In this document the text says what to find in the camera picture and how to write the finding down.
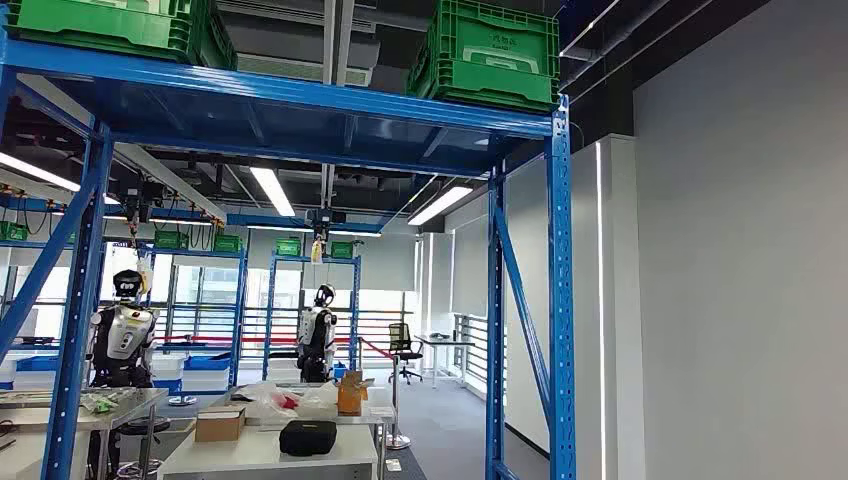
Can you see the vertical wall light strip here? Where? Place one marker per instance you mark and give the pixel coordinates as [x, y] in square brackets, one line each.
[600, 298]

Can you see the black overhead hoist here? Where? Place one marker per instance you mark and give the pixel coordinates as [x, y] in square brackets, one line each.
[142, 199]
[324, 218]

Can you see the white overhead crane rail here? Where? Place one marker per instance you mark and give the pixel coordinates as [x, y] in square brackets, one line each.
[328, 189]
[172, 179]

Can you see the long ceiling light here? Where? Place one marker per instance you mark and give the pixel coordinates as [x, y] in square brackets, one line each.
[354, 233]
[440, 205]
[272, 191]
[278, 228]
[179, 222]
[33, 171]

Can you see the blue plastic bin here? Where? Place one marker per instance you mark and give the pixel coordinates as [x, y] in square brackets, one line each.
[36, 364]
[206, 362]

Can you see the green plastic bag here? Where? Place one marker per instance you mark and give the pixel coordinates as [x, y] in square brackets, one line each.
[99, 401]

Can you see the blue steel shelving rack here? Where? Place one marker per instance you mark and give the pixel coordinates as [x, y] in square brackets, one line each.
[356, 311]
[265, 86]
[240, 318]
[33, 244]

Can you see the clear plastic bags pile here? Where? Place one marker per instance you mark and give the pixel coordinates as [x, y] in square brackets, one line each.
[272, 401]

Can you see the steel workbench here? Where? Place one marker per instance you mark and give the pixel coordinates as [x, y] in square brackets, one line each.
[40, 417]

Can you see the white plastic bin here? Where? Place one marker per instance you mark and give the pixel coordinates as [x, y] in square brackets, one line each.
[205, 379]
[167, 366]

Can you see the steel table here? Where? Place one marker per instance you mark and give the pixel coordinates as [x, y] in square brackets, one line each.
[383, 404]

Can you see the orange cardboard box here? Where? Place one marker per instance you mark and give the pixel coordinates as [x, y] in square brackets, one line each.
[351, 397]

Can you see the grey metal railing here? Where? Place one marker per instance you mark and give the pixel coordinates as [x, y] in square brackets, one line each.
[474, 351]

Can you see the brown cardboard box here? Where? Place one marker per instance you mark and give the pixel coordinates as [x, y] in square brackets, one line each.
[218, 424]

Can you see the white table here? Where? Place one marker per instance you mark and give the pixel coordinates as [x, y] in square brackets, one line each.
[258, 454]

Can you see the green plastic storage crate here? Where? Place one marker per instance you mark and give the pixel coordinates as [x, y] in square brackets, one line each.
[341, 250]
[99, 26]
[288, 247]
[169, 240]
[227, 244]
[13, 232]
[490, 79]

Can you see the pale hanging tag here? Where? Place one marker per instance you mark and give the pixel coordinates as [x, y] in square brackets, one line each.
[144, 275]

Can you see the white standing desk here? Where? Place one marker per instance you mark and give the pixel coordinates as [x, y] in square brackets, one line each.
[444, 341]

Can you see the yellow hanging tag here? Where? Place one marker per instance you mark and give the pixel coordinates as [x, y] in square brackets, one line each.
[317, 252]

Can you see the silver black humanoid robot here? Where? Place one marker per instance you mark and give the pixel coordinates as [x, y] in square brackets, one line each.
[314, 338]
[122, 331]

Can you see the chrome stanchion post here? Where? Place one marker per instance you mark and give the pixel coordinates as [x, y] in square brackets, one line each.
[395, 397]

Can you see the black round stool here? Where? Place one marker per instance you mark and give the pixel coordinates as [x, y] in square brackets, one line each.
[142, 427]

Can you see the black mesh office chair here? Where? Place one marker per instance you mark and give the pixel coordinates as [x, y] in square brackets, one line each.
[401, 338]

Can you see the black zippered carrying case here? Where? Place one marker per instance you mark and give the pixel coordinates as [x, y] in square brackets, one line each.
[308, 438]

